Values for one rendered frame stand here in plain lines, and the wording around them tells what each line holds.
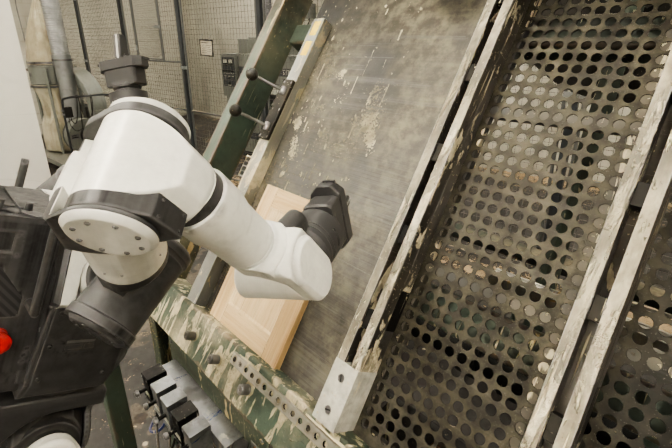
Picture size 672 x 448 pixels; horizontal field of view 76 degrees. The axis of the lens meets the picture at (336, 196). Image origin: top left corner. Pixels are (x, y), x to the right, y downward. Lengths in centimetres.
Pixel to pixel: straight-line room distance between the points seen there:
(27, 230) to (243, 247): 37
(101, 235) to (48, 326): 41
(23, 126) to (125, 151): 436
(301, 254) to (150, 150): 21
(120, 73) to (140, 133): 77
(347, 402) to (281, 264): 47
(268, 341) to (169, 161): 79
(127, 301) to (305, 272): 24
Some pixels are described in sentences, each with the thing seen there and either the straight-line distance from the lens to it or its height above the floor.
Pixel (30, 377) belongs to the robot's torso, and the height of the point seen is 114.
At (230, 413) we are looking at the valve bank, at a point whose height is 77.
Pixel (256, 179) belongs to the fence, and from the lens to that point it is 132.
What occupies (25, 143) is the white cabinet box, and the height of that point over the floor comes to 75.
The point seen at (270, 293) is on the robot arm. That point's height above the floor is 132.
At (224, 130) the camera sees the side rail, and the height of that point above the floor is 134.
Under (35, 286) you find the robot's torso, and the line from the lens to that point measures 75.
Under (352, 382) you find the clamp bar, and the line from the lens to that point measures 90.
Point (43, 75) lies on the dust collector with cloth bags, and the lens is 685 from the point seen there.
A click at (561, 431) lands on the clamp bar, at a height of 111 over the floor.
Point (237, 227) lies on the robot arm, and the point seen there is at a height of 145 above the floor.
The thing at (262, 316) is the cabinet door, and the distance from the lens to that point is 117.
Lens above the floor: 163
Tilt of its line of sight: 20 degrees down
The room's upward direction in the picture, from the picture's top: straight up
